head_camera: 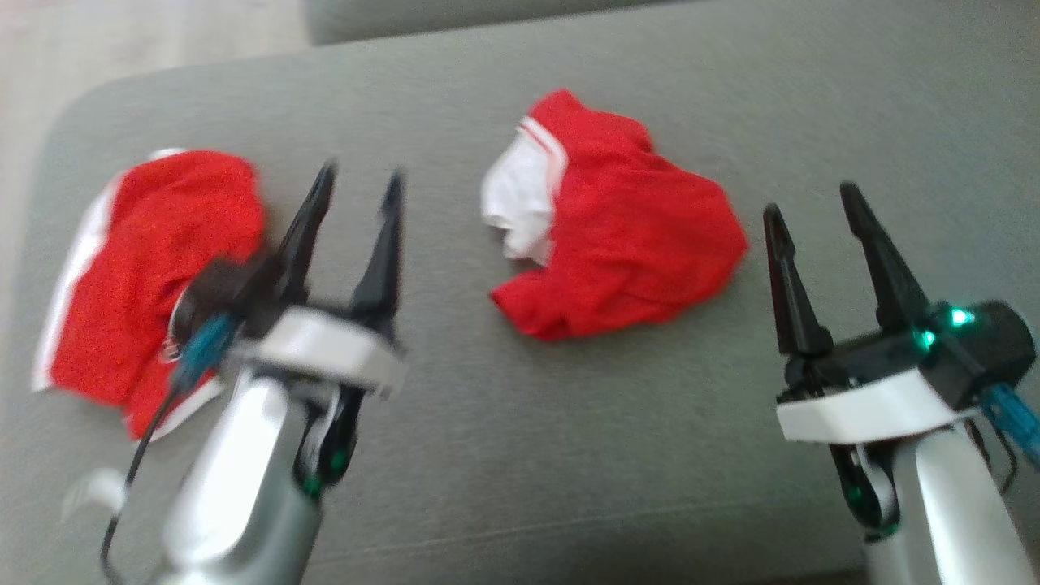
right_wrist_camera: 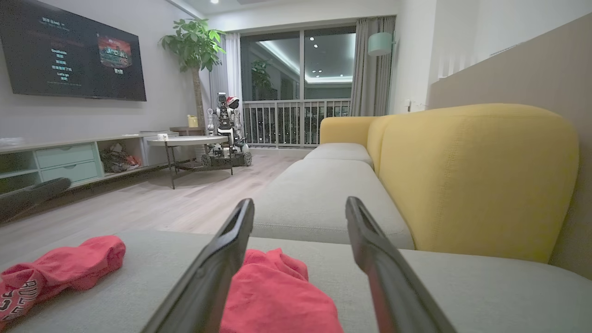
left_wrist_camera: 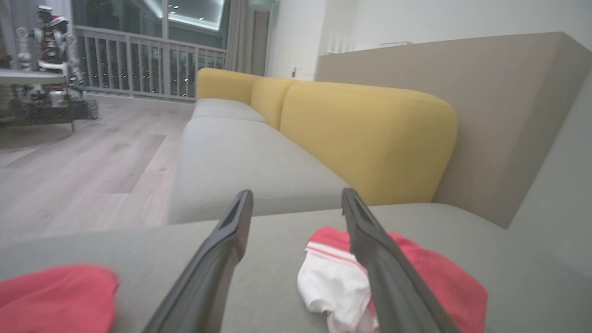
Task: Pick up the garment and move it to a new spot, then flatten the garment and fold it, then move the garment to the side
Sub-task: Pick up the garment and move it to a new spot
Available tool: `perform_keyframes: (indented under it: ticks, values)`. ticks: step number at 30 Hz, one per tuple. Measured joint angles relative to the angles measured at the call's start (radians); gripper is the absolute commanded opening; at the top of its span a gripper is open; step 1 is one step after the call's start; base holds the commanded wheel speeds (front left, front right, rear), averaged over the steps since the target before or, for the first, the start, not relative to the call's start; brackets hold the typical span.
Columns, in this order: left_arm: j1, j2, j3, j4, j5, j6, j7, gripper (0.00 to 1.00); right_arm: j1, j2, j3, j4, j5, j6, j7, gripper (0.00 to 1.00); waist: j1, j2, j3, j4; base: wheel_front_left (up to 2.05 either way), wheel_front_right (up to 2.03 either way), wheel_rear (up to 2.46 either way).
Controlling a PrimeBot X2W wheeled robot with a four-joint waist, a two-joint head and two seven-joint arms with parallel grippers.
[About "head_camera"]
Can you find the grey sofa back cushion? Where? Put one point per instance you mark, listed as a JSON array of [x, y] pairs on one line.
[[455, 16]]

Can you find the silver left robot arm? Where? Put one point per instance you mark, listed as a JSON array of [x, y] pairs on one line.
[[244, 504]]

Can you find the grey fabric sofa seat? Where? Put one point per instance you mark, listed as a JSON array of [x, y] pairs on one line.
[[569, 455]]

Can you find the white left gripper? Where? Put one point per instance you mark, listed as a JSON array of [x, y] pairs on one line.
[[325, 345]]

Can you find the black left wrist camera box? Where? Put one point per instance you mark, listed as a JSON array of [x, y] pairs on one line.
[[223, 288]]

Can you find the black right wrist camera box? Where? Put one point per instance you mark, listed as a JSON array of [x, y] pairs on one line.
[[987, 349]]

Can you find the red basketball jersey number 23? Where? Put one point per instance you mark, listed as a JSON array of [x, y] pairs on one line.
[[634, 236]]

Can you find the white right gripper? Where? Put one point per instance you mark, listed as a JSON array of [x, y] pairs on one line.
[[861, 402]]

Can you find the red basketball shorts white stripe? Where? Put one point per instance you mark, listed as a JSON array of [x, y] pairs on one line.
[[146, 268]]

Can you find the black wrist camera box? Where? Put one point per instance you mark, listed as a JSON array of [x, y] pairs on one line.
[[987, 349], [223, 288]]

